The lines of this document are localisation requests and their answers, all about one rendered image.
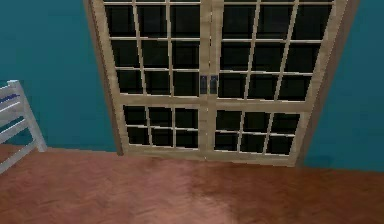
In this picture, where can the beige glazed door leaf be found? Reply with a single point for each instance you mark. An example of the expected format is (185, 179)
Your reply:
(213, 104)
(205, 100)

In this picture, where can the white slatted shelf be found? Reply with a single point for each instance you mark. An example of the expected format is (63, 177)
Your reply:
(29, 124)

